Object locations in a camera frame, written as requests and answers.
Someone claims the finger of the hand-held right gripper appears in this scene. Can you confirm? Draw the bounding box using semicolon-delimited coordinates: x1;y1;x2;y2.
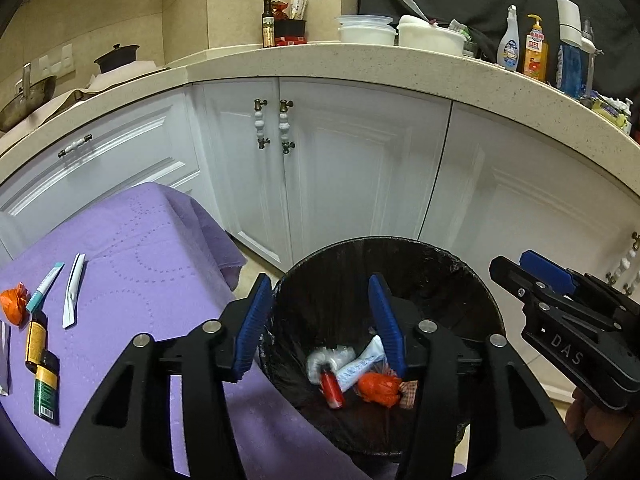
519;249;622;312
488;255;547;307

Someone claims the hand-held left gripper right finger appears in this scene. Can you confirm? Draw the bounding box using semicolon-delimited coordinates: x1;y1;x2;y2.
367;272;588;480

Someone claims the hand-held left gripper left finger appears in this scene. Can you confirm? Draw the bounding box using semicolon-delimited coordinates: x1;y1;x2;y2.
55;272;275;480

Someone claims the white tube blue print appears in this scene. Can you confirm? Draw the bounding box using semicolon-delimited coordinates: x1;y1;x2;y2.
336;335;386;394

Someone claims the trash bin with black liner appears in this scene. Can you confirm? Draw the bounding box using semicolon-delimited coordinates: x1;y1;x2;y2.
260;236;506;464

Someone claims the large orange plastic bag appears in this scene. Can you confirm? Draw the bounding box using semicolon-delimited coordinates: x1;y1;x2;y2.
357;372;403;409

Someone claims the red gingham ribbon bow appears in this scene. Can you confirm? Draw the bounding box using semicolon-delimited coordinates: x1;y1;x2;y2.
397;380;419;411

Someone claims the clear plastic bag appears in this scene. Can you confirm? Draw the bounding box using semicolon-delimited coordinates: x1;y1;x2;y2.
306;344;356;386

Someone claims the small red bottle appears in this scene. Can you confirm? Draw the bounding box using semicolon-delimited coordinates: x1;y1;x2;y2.
320;369;346;410

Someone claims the person's right hand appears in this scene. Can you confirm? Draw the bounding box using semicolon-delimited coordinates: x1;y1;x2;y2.
565;390;633;461

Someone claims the white cabinet door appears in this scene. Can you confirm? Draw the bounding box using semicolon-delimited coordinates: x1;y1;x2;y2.
419;102;640;401
278;77;454;262
187;79;294;267

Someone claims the purple tablecloth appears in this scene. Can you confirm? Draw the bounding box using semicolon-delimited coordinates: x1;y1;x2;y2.
0;182;381;480

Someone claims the yellow green sponge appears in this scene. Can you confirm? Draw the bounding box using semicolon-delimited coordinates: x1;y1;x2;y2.
590;97;631;134

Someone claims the white narrow strip packet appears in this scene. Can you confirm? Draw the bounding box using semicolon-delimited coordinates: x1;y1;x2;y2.
61;253;87;330

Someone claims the blue bottle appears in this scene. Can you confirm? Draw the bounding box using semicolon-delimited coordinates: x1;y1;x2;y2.
555;45;589;99

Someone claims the teal cap tube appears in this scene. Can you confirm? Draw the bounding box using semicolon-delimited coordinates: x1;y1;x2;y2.
25;262;66;314

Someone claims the orange dish soap bottle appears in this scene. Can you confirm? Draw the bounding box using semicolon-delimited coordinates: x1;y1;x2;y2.
522;14;550;83

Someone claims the wide white cabinet drawer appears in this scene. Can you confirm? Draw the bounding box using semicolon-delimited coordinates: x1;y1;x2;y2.
0;87;223;246

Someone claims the green label dark bottle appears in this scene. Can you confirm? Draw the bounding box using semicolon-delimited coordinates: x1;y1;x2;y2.
34;351;61;427

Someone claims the yellow label dark bottle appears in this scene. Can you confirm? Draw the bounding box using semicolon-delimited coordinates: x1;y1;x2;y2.
25;311;50;374

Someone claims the white spray bottle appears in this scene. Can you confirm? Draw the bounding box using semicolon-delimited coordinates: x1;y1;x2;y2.
497;5;521;71

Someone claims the small orange plastic bag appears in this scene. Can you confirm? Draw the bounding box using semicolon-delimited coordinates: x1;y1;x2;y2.
0;282;32;329

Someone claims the white faucet filter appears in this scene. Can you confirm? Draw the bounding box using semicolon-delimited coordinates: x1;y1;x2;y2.
556;0;599;54

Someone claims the green packet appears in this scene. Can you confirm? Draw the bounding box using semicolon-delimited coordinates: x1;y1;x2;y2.
450;19;479;56

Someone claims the white lidded container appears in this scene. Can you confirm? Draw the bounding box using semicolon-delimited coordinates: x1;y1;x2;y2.
397;15;466;57

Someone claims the speckled stone countertop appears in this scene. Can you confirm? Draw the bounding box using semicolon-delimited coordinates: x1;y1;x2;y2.
0;42;640;187

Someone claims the beige stove cover cloth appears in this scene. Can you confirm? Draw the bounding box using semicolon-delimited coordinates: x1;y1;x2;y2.
30;60;171;126

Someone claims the stack of clear containers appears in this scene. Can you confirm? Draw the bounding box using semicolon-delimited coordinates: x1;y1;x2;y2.
336;14;397;46

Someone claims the grey serving spoon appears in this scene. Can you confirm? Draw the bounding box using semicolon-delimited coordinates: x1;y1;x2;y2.
394;0;431;24

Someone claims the black lidded pot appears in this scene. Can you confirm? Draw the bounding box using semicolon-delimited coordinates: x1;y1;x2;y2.
94;43;141;75

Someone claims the red black box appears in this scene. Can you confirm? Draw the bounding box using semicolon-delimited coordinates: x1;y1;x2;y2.
275;19;307;40

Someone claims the dark olive oil bottle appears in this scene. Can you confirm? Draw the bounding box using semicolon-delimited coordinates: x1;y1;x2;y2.
261;0;278;50

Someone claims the steel wok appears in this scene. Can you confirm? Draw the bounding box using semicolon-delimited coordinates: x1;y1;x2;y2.
0;62;59;134

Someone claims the beaded cabinet handle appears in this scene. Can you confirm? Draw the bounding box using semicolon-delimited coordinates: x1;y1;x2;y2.
278;100;296;155
605;232;640;296
254;99;271;150

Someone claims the horizontal cabinet handle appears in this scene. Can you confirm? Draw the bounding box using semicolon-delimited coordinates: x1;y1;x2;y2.
57;134;95;159

